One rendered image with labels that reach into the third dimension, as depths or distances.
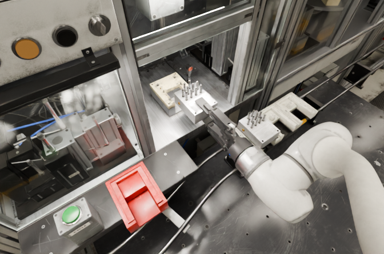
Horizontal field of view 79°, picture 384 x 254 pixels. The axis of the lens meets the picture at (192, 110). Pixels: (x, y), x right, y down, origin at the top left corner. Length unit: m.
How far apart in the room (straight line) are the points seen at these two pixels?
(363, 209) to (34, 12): 0.59
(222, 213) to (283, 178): 0.42
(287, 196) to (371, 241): 0.25
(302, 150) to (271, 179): 0.11
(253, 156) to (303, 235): 0.48
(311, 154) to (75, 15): 0.58
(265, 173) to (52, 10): 0.57
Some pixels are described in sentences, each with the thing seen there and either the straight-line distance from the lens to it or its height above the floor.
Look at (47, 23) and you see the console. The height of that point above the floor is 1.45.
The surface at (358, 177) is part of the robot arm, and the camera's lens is 0.54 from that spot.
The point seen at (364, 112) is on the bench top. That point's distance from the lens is 1.55.
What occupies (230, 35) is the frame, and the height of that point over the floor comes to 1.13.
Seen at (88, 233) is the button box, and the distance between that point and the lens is 0.77.
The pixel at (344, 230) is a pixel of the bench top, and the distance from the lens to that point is 1.14.
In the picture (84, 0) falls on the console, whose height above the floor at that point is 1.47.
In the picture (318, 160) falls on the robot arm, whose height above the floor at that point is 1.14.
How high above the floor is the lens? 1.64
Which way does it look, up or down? 50 degrees down
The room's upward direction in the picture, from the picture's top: straight up
